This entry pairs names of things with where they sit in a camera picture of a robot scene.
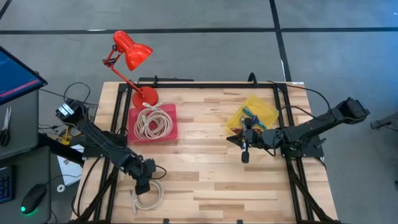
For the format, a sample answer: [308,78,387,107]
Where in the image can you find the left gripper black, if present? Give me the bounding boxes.
[129,157,157,196]

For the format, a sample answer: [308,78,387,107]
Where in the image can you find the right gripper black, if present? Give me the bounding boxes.
[241,116,265,164]

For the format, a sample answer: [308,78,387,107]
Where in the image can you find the teal USB cable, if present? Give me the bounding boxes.
[242,106,267,130]

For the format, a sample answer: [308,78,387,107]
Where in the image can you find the yellow translucent plastic bin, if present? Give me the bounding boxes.
[226,95,280,141]

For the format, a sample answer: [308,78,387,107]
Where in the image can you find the pink translucent plastic bin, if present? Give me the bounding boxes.
[127,103,178,144]

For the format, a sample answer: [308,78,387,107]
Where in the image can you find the white paper sheet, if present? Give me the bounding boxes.
[57,144,84,187]

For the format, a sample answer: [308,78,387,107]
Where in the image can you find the black desk support beam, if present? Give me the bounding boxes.
[37,133,85,166]

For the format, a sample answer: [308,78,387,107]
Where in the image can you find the black computer mouse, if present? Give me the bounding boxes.
[19,183,47,216]

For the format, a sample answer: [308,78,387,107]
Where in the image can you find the red desk lamp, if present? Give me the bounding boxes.
[102,30,159,106]

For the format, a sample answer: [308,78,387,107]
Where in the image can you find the grey side desk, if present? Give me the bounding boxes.
[0,88,52,224]

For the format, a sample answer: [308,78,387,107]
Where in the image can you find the black keyboard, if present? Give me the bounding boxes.
[0,164,16,205]

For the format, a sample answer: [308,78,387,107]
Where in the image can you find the computer monitor blue screen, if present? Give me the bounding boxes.
[0,45,49,106]

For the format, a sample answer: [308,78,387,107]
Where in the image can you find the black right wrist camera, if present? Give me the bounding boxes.
[226,134,245,146]

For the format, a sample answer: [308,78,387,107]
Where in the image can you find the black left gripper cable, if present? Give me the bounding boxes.
[154,164,168,180]

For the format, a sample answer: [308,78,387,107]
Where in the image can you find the short black right arm cable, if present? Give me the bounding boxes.
[279,105,315,121]

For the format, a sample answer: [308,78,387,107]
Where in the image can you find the black power cable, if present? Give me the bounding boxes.
[72,157,102,218]

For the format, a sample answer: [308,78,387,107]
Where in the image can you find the black aluminium table frame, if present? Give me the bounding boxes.
[70,72,343,224]

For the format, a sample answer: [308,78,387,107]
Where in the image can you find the long black right arm cable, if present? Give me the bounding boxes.
[266,80,332,121]

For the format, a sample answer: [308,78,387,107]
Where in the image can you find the yellow cable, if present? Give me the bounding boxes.
[60,124,81,146]

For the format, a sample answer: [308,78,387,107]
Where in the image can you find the thin black floor cable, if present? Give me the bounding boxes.
[63,82,91,110]

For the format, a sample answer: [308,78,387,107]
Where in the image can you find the grey metal floor bracket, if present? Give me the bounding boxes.
[369,112,398,131]

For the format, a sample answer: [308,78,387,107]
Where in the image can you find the grey handled scissors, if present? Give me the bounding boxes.
[0,105,12,147]

